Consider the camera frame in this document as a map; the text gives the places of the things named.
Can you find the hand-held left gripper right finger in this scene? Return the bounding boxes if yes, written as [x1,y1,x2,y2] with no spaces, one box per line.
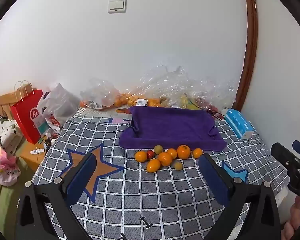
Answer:
[198,153,282,240]

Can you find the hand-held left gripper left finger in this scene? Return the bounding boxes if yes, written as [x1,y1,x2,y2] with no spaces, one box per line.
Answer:
[15,152,98,240]

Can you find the large orange with green stem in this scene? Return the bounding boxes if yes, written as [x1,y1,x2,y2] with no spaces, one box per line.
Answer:
[177,145,191,160]

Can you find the oval orange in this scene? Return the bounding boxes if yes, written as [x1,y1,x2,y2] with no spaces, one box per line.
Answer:
[158,152,173,166]
[146,159,161,173]

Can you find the purple towel covered tray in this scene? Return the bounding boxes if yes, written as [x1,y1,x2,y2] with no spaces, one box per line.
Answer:
[119,106,227,152]

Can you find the pile of red fruits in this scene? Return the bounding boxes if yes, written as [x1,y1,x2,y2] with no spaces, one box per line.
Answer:
[201,100,219,113]

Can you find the person's right hand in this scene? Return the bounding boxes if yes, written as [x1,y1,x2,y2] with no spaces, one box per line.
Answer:
[284,195,300,240]

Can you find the wooden nightstand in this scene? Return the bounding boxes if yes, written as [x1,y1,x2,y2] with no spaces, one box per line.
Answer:
[19,137,55,173]

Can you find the blue tissue pack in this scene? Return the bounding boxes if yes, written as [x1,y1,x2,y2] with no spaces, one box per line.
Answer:
[224,109,257,140]

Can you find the grey checkered blanket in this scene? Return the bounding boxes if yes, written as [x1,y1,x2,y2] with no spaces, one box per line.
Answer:
[31,109,290,240]

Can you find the white bag red print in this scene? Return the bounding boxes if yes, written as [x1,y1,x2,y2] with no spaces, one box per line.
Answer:
[44,114,62,133]

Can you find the pink blanket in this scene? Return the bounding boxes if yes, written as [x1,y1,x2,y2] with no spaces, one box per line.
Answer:
[0,132,22,187]

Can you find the green bedsheet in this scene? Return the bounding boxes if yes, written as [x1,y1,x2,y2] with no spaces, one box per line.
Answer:
[0,180,23,232]

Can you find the yellow package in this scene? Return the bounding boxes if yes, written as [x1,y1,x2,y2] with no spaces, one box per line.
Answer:
[180,94,199,110]

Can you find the white plastic bag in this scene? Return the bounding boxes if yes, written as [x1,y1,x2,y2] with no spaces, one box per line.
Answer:
[37,82,80,130]

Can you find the white flower print pillow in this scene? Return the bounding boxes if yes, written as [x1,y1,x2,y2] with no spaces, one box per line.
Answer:
[0,116,24,157]

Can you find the red paper bag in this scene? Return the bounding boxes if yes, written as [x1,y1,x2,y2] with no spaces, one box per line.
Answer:
[10,80,50,145]

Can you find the clear bag of oranges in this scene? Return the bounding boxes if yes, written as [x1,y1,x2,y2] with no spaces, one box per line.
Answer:
[79,78,163,112]

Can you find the clear bags of fruit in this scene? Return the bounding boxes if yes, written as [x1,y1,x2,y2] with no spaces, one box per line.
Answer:
[132,64,238,110]

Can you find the brown paper bag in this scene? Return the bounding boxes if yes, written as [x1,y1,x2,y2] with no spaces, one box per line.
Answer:
[0,84,37,120]

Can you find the dark thin cable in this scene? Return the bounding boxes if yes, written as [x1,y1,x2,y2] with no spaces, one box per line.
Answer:
[209,112,226,121]

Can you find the white light switch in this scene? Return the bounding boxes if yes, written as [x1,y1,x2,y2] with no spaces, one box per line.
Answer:
[108,0,127,14]

